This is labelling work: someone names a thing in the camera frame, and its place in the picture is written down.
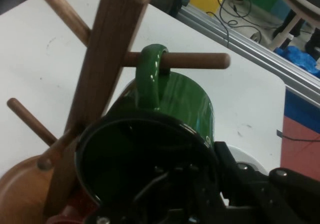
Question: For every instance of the brown wooden mug tree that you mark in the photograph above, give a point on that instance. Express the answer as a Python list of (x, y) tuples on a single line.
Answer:
[(112, 33)]

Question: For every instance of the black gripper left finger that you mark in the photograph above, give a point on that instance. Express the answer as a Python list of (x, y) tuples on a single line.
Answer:
[(175, 196)]

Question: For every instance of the blue plastic bag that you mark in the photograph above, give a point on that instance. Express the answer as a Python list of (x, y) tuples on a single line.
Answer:
[(297, 58)]

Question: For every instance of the white round stool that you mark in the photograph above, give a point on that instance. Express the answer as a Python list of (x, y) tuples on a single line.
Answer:
[(287, 31)]

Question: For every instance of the orange red floor mat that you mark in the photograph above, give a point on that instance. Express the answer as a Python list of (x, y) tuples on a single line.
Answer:
[(302, 153)]

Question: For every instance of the short aluminium frame rail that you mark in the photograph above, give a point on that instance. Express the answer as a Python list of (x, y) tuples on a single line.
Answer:
[(250, 46)]

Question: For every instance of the green enamel mug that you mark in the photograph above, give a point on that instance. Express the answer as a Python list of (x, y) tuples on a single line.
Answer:
[(185, 101)]

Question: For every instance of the blue floor mat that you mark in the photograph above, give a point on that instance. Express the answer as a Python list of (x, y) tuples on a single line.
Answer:
[(300, 106)]

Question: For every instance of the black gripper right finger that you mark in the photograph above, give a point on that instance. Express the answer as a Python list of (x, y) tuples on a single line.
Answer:
[(262, 191)]

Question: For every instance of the black tape marker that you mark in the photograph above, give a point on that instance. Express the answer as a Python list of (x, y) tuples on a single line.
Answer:
[(279, 133)]

